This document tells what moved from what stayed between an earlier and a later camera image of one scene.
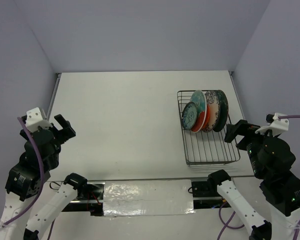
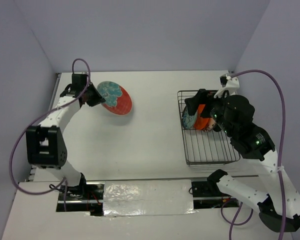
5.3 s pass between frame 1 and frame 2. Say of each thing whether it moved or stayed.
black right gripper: moved
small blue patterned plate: stayed
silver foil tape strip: stayed
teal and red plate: moved
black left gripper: moved
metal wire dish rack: stayed
